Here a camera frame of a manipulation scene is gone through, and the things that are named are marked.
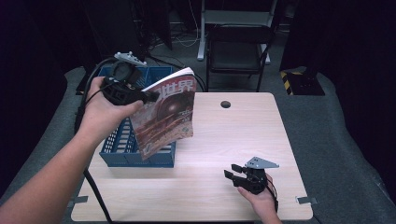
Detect black cabinet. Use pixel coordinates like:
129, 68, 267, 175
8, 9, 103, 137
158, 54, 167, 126
82, 0, 148, 64

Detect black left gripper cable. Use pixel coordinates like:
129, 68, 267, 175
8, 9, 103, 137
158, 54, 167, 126
74, 56, 120, 224

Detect black folding chair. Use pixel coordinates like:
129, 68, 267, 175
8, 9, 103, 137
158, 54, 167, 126
205, 24, 276, 93

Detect white metal desk frame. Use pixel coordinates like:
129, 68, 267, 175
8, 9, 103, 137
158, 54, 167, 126
196, 0, 278, 65

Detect white floor cable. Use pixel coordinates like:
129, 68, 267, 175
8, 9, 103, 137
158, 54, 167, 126
170, 0, 201, 49

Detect red illustrated magazine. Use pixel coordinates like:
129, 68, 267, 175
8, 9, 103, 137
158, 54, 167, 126
130, 66, 198, 161

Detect person's right hand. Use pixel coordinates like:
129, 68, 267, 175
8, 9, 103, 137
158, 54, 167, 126
237, 175, 278, 216

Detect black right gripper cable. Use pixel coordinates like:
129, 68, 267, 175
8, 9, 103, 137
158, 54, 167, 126
265, 177, 280, 213

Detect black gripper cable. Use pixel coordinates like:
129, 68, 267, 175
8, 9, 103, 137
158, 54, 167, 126
265, 177, 280, 213
74, 56, 120, 224

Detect person's left hand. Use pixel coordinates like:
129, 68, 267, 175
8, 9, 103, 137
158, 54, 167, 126
78, 77, 144, 143

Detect blue plastic file rack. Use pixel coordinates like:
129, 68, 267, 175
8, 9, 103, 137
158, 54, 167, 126
98, 64, 177, 169

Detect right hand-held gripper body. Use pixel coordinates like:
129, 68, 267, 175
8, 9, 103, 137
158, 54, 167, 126
236, 156, 280, 196

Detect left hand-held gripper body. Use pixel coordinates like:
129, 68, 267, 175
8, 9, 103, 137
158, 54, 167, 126
102, 50, 148, 106

